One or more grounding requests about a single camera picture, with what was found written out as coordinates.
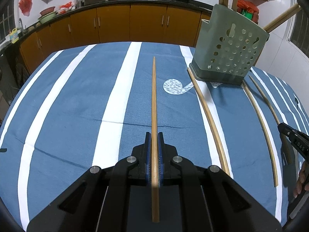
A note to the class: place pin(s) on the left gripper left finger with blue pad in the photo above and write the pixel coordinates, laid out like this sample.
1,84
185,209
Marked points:
99,199

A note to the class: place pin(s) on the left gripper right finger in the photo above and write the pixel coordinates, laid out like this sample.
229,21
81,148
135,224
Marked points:
210,200

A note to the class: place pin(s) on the wooden lower kitchen cabinets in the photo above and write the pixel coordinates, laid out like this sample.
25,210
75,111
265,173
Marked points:
114,23

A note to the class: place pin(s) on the person's right hand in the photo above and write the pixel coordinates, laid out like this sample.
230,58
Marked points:
300,182

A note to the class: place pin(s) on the wooden chopstick centre pair left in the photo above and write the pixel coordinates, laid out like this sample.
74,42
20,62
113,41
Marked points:
267,138

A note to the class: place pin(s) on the wooden chopstick pair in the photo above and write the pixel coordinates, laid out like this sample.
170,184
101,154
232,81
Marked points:
283,139
217,140
267,138

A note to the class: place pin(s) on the wooden chopstick centre pair right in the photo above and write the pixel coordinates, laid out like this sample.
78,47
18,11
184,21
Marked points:
283,139

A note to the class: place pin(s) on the blue white striped tablecloth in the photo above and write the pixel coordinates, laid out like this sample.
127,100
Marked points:
91,105

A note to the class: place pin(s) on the wooden chopstick left pair inner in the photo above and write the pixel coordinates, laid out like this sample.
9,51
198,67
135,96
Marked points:
217,140

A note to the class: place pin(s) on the right window with bars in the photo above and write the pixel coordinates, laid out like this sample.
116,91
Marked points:
300,32

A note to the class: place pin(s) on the window with bars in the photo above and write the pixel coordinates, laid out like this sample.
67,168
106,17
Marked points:
7,22
300,32

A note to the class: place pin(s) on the green perforated utensil holder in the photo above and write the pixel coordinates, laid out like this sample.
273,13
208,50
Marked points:
227,47

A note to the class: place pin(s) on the red bags on counter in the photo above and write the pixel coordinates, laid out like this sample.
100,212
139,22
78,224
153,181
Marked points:
248,10

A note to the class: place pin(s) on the yellow detergent bottle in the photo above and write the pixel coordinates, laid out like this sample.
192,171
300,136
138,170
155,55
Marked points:
14,35

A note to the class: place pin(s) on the stacked bowls on counter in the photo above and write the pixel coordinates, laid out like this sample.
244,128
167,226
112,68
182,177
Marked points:
47,14

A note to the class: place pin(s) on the left window with bars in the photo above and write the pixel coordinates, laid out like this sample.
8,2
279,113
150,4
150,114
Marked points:
7,22

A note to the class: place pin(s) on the red plastic bag on wall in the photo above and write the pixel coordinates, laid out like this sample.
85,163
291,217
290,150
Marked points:
25,7

